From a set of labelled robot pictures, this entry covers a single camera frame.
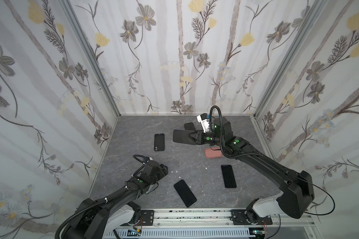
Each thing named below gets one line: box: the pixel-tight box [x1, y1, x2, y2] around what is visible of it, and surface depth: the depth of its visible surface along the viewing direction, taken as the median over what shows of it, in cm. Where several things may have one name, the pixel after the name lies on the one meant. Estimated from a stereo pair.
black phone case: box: [154, 133, 166, 151], surface depth 107 cm
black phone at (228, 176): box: [220, 164, 237, 189], surface depth 92 cm
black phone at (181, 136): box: [173, 129, 196, 145], surface depth 79 cm
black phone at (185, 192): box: [173, 179, 197, 208], surface depth 84 cm
